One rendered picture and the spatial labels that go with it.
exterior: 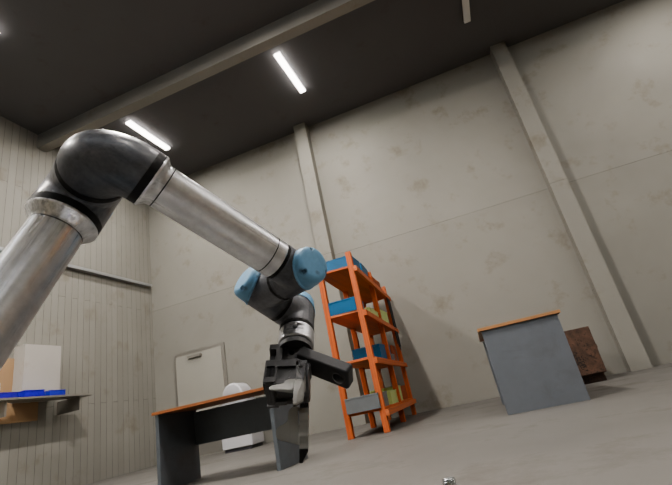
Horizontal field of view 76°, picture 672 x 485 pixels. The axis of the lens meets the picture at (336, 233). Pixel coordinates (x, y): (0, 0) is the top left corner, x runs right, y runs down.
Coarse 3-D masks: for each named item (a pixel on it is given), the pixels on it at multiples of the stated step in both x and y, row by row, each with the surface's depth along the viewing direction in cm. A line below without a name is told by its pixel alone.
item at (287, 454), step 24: (192, 408) 430; (216, 408) 455; (240, 408) 446; (264, 408) 438; (288, 408) 407; (168, 432) 419; (192, 432) 451; (216, 432) 447; (240, 432) 439; (168, 456) 409; (192, 456) 440; (288, 456) 380; (168, 480) 401; (192, 480) 430
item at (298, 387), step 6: (282, 384) 73; (288, 384) 73; (294, 384) 71; (300, 384) 70; (276, 390) 70; (282, 390) 70; (288, 390) 70; (294, 390) 69; (300, 390) 69; (294, 396) 68; (300, 396) 69; (294, 402) 67; (300, 402) 68
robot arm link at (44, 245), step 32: (64, 192) 69; (32, 224) 66; (64, 224) 68; (96, 224) 72; (0, 256) 63; (32, 256) 63; (64, 256) 67; (0, 288) 59; (32, 288) 62; (0, 320) 58; (0, 352) 57
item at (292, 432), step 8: (296, 408) 79; (304, 408) 79; (288, 416) 79; (296, 416) 79; (304, 416) 78; (288, 424) 78; (296, 424) 78; (304, 424) 77; (280, 432) 78; (288, 432) 78; (296, 432) 77; (304, 432) 77; (280, 440) 77; (288, 440) 77; (296, 440) 77; (304, 440) 76; (304, 448) 75; (304, 456) 75
